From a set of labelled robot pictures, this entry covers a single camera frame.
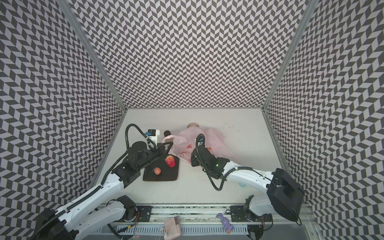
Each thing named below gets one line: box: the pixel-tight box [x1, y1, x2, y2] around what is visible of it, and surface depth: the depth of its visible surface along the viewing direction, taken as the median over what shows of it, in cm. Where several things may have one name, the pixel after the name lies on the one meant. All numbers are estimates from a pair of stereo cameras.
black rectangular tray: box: [143, 155, 180, 181], surface depth 86 cm
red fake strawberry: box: [165, 155, 176, 168], surface depth 88 cm
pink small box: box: [163, 215, 182, 240], surface depth 66 cm
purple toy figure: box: [216, 213, 234, 234], surface depth 70 cm
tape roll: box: [187, 122, 200, 129], surface depth 110 cm
